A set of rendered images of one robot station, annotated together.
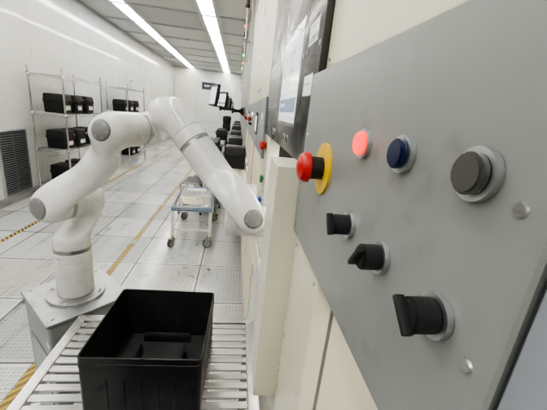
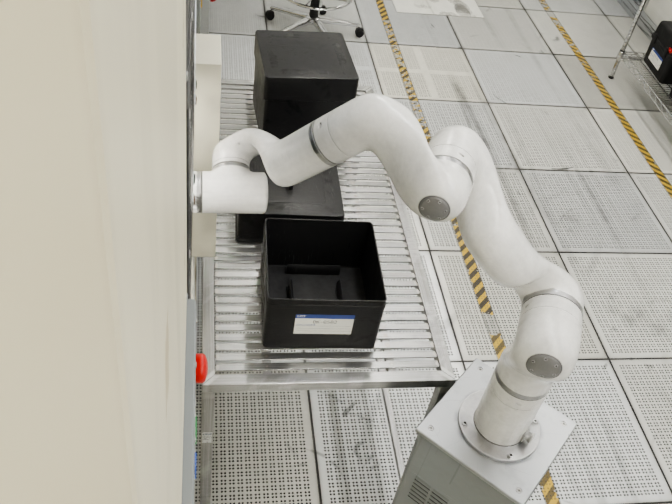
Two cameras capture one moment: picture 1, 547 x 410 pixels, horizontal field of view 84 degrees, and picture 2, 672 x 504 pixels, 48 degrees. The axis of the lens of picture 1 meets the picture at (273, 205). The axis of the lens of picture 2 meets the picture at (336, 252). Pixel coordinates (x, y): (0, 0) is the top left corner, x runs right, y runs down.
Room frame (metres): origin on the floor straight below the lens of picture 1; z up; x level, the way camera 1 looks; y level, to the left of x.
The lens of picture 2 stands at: (1.98, 0.16, 2.18)
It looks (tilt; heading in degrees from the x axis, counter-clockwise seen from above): 43 degrees down; 174
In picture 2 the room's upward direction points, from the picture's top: 10 degrees clockwise
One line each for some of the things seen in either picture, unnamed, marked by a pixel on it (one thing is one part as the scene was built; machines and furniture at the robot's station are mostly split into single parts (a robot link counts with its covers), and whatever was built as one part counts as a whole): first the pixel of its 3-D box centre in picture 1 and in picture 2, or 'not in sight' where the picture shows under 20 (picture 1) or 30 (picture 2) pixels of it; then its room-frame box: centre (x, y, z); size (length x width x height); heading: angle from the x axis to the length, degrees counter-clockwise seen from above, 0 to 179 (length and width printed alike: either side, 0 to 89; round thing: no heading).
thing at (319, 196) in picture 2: not in sight; (288, 190); (0.31, 0.18, 0.83); 0.29 x 0.29 x 0.13; 7
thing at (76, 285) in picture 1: (74, 270); (510, 402); (0.99, 0.71, 0.85); 0.19 x 0.19 x 0.18
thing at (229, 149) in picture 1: (234, 156); not in sight; (3.79, 0.54, 0.93); 0.30 x 0.28 x 0.26; 5
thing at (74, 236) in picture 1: (77, 215); (538, 353); (1.02, 0.70, 1.07); 0.19 x 0.12 x 0.24; 163
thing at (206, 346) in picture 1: (157, 345); (319, 282); (0.68, 0.28, 0.85); 0.28 x 0.28 x 0.17; 6
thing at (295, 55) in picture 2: not in sight; (301, 88); (-0.13, 0.19, 0.89); 0.29 x 0.29 x 0.25; 12
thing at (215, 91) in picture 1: (226, 100); not in sight; (4.27, 0.78, 1.59); 0.50 x 0.41 x 0.36; 98
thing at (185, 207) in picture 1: (196, 213); not in sight; (3.45, 0.91, 0.24); 0.97 x 0.52 x 0.48; 11
